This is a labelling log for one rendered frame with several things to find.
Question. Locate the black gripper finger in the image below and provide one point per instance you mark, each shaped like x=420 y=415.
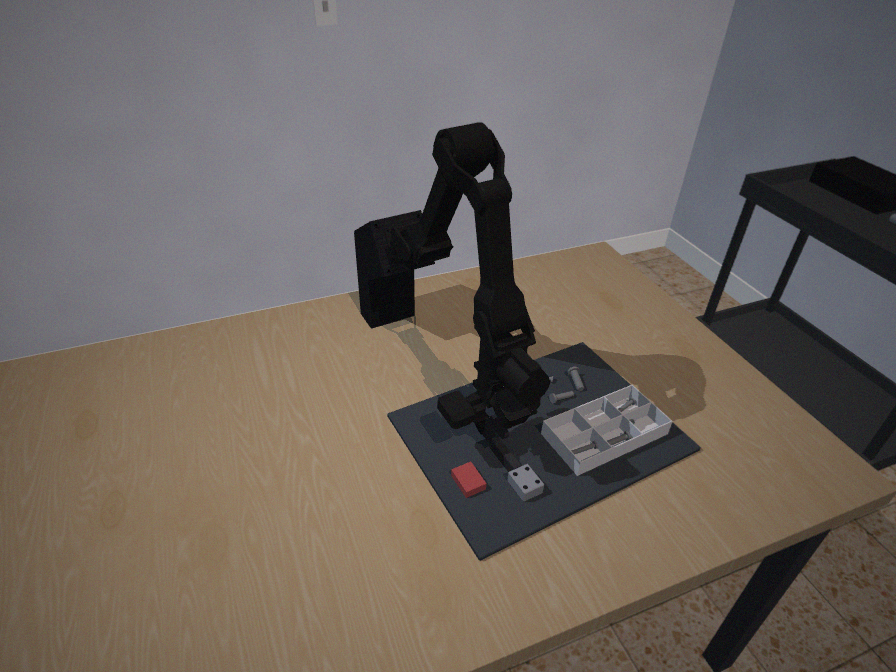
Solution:
x=480 y=425

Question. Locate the grey flat bar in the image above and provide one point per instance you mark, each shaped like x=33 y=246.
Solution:
x=504 y=455

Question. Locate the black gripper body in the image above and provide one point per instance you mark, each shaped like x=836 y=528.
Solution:
x=460 y=411

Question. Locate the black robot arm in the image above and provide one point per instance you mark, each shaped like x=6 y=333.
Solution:
x=462 y=153

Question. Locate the white mounting block with four holes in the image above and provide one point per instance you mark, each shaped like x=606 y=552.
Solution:
x=525 y=482

